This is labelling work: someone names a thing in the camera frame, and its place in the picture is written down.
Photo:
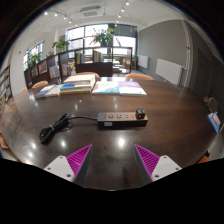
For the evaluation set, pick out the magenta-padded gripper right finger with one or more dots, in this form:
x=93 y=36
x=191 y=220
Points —
x=148 y=160

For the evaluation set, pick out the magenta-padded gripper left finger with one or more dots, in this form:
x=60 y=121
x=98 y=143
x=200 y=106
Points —
x=78 y=160

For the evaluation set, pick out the small black charger block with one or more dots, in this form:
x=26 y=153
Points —
x=140 y=113

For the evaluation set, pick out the blue and yellow book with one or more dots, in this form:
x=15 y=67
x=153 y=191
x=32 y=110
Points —
x=71 y=87

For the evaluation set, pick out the white thin book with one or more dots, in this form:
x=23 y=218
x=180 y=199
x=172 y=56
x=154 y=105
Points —
x=55 y=90

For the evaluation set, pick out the purple cover book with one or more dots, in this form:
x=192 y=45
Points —
x=131 y=88

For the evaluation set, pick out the blue booklet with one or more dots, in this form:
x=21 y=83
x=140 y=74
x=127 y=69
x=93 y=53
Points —
x=214 y=121

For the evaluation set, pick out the dark blue thin book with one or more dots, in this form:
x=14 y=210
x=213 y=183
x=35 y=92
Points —
x=42 y=92

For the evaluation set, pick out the thick beige book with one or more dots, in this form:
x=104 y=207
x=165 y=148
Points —
x=80 y=79

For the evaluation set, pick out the orange chairs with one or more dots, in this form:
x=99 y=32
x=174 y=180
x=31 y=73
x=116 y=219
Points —
x=138 y=77

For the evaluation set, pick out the brown wooden chair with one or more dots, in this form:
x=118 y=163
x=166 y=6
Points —
x=210 y=104

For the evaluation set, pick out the dark open shelf unit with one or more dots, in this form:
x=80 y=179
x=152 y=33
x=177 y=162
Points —
x=93 y=69

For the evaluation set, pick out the dark grey door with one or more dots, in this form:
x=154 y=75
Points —
x=202 y=73

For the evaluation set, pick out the small potted green plant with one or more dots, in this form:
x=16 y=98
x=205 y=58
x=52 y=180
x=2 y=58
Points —
x=35 y=57

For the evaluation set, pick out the medium potted green plant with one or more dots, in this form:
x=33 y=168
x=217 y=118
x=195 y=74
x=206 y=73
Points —
x=60 y=44

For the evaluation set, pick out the large potted green plant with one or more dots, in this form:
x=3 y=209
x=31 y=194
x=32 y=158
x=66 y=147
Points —
x=102 y=36

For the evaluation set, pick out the ceiling air conditioner vent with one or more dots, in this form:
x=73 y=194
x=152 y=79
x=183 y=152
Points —
x=90 y=12

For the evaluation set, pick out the ceiling track spotlights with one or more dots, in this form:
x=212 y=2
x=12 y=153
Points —
x=122 y=10

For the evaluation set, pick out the large white wall radiator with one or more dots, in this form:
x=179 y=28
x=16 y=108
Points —
x=168 y=70

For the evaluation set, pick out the small white wall radiator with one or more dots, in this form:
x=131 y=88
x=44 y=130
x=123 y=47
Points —
x=143 y=61

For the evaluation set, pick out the wall bookshelf unit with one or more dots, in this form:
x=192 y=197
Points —
x=4 y=86

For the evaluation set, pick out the white vertical wall pipe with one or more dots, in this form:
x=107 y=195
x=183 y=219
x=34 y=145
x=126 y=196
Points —
x=188 y=53

